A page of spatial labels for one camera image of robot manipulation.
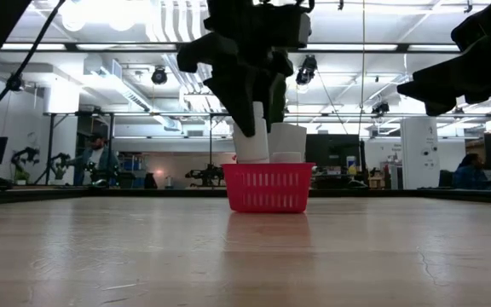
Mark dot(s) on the black table frame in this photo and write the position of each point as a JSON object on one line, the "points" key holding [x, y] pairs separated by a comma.
{"points": [[356, 194]]}

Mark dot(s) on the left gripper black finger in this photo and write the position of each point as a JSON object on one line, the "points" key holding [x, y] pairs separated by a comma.
{"points": [[271, 106], [232, 85]]}

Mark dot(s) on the person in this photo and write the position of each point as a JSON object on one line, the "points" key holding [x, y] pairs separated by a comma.
{"points": [[96, 158], [469, 175]]}

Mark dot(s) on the black background pipe frame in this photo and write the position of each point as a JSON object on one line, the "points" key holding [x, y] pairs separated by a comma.
{"points": [[210, 149]]}

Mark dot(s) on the white pillar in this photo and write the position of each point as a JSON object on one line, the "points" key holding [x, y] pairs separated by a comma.
{"points": [[418, 140]]}

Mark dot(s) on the background black robot arm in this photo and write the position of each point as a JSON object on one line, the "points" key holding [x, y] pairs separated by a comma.
{"points": [[205, 175], [26, 155], [60, 162]]}

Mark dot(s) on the red plastic basket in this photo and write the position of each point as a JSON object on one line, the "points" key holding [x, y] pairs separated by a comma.
{"points": [[237, 187]]}

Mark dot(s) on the white hexagonal plant pot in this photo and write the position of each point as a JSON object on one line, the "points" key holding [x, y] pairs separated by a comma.
{"points": [[292, 136]]}

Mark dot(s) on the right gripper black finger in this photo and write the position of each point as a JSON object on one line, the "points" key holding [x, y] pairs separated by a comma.
{"points": [[450, 83], [440, 108]]}

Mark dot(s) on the black ceiling-hung camera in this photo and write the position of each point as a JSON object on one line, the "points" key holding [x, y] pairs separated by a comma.
{"points": [[380, 108], [159, 76], [306, 70]]}

